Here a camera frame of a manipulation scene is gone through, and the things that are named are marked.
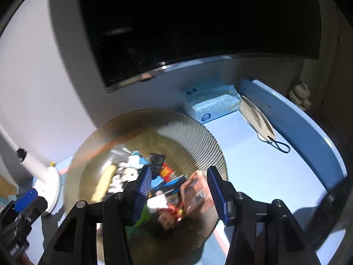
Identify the small beige figurine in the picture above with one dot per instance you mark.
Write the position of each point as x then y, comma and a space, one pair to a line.
299, 93

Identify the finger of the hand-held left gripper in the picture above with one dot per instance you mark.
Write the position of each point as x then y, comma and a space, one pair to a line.
37, 208
26, 198

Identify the black monitor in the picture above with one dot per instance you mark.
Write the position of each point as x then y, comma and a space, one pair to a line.
193, 19

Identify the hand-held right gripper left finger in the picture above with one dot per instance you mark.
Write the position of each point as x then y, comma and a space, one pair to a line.
143, 190

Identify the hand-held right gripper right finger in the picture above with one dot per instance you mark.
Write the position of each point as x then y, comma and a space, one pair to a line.
217, 196

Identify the black spiky monster figure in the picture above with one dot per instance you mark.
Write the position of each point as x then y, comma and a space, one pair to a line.
157, 160

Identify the black-haired red-clothed figurine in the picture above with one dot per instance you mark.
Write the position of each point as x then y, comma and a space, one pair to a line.
168, 216

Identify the pink printed box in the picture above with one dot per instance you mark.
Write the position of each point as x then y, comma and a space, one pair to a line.
195, 193

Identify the blue textured mat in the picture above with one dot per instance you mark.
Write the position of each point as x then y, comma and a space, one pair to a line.
52, 226

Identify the yellow rectangular box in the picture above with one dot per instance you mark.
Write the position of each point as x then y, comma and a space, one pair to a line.
106, 179

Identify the astronaut doll figurine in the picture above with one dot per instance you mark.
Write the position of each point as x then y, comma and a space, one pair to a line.
128, 172

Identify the red lighter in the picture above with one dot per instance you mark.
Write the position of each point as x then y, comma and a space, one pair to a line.
166, 172

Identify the cardboard pen holder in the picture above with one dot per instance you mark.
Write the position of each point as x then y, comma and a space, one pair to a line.
7, 185

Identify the white charger plug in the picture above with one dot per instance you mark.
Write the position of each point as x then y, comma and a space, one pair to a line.
157, 201

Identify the black flash drive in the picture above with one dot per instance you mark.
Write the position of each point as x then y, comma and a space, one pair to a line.
172, 190

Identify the beige face mask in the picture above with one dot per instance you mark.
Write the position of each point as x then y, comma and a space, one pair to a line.
256, 118

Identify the blue curved desk rail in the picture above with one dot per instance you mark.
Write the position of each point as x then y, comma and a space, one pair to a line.
311, 132

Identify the green dinosaur toy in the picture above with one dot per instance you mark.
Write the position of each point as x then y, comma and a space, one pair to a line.
142, 216

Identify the blue tissue pack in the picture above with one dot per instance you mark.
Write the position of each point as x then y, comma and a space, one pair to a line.
212, 99

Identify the amber ribbed glass bowl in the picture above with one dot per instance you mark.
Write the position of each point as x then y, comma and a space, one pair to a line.
179, 132

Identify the white desk lamp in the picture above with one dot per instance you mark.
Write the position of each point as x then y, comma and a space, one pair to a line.
35, 165

